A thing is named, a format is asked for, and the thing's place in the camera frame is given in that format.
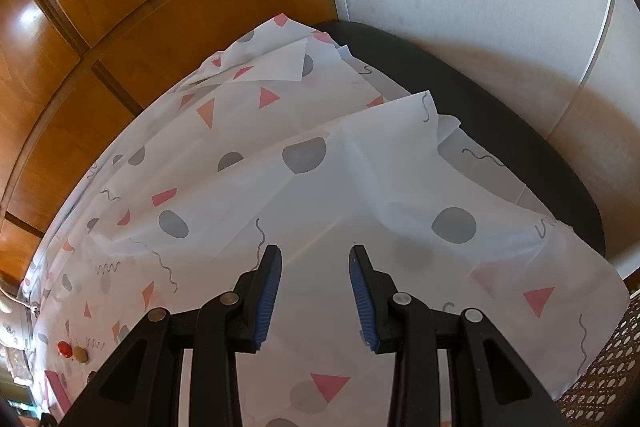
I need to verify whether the pink tray box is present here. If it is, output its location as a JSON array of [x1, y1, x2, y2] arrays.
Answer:
[[44, 369, 72, 414]]

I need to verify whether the white patterned tablecloth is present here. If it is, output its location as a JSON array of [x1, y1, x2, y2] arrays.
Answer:
[[23, 15, 629, 426]]

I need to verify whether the wooden wall cabinet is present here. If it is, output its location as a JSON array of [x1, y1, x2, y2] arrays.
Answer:
[[1, 0, 336, 286]]

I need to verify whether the yellow round fruit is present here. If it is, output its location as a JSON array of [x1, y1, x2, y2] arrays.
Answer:
[[73, 346, 89, 364]]

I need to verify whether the red tomato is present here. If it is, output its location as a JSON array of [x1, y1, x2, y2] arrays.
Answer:
[[56, 340, 74, 359]]

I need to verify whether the wicker basket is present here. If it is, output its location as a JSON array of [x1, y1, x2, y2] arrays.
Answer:
[[556, 291, 640, 427]]

